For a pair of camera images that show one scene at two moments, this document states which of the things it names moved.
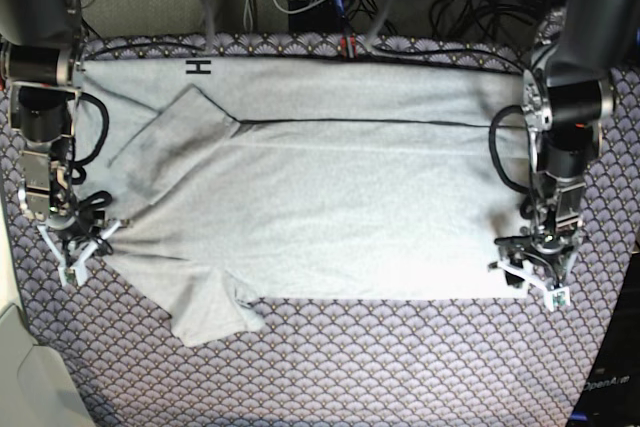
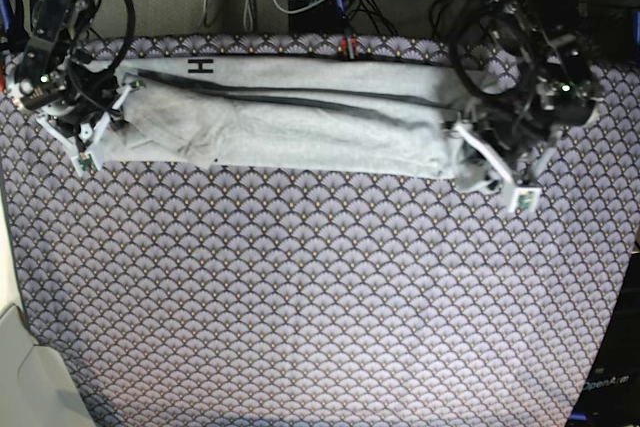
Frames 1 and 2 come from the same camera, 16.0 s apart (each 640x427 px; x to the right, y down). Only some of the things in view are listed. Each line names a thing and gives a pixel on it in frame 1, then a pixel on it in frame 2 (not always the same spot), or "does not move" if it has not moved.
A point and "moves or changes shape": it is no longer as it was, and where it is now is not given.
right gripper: x=73 y=227 to x=74 y=96
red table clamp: x=343 y=46 does not move
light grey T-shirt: x=245 y=179 moves or changes shape
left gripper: x=552 y=255 to x=545 y=104
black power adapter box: x=322 y=18 does not move
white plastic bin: x=37 y=388 does not move
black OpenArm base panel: x=613 y=395 does not move
